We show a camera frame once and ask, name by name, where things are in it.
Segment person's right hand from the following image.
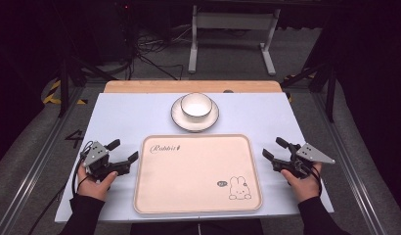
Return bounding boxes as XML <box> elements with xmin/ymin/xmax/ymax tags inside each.
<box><xmin>280</xmin><ymin>162</ymin><xmax>323</xmax><ymax>204</ymax></box>

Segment white plate with dark rim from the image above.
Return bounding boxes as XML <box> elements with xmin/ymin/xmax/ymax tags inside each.
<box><xmin>170</xmin><ymin>96</ymin><xmax>220</xmax><ymax>133</ymax></box>

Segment white bowl with dark rim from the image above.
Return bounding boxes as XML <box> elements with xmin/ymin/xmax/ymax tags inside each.
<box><xmin>180</xmin><ymin>92</ymin><xmax>213</xmax><ymax>119</ymax></box>

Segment aluminium floor rail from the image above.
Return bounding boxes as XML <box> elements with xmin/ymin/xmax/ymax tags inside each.
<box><xmin>309</xmin><ymin>92</ymin><xmax>389</xmax><ymax>235</ymax></box>
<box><xmin>0</xmin><ymin>87</ymin><xmax>87</xmax><ymax>235</ymax></box>

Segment white table mat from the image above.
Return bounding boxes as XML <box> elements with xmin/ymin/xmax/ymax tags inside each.
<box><xmin>54</xmin><ymin>91</ymin><xmax>335</xmax><ymax>224</ymax></box>

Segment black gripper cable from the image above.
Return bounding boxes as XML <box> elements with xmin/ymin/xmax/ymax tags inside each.
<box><xmin>307</xmin><ymin>163</ymin><xmax>324</xmax><ymax>197</ymax></box>
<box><xmin>70</xmin><ymin>140</ymin><xmax>95</xmax><ymax>198</ymax></box>

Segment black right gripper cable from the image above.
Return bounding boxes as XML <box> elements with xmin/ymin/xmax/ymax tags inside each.
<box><xmin>307</xmin><ymin>163</ymin><xmax>324</xmax><ymax>197</ymax></box>

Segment beige tray with rabbit print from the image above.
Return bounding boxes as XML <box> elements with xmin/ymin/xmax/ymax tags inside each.
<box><xmin>132</xmin><ymin>133</ymin><xmax>264</xmax><ymax>215</ymax></box>

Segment yellow black floor tape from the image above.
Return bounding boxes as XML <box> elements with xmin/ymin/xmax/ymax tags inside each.
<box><xmin>41</xmin><ymin>79</ymin><xmax>89</xmax><ymax>107</ymax></box>

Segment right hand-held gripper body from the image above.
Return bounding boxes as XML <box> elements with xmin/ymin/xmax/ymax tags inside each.
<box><xmin>271</xmin><ymin>142</ymin><xmax>336</xmax><ymax>180</ymax></box>

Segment black tripod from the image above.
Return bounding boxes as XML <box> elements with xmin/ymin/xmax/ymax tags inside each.
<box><xmin>280</xmin><ymin>62</ymin><xmax>337</xmax><ymax>124</ymax></box>
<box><xmin>55</xmin><ymin>53</ymin><xmax>118</xmax><ymax>119</ymax></box>

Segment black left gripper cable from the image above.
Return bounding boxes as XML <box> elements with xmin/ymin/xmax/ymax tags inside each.
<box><xmin>70</xmin><ymin>140</ymin><xmax>95</xmax><ymax>198</ymax></box>

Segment wooden table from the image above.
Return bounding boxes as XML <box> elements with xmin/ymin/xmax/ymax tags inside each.
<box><xmin>103</xmin><ymin>79</ymin><xmax>284</xmax><ymax>95</ymax></box>

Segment white metal stand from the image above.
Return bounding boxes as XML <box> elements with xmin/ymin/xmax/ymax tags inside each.
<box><xmin>187</xmin><ymin>4</ymin><xmax>282</xmax><ymax>77</ymax></box>

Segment black floor cables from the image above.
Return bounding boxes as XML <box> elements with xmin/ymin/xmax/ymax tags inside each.
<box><xmin>128</xmin><ymin>23</ymin><xmax>194</xmax><ymax>81</ymax></box>

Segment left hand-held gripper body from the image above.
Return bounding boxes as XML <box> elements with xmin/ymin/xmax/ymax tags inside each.
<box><xmin>81</xmin><ymin>140</ymin><xmax>131</xmax><ymax>181</ymax></box>

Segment person's left hand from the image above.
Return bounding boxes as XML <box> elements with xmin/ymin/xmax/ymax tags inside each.
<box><xmin>76</xmin><ymin>164</ymin><xmax>119</xmax><ymax>202</ymax></box>

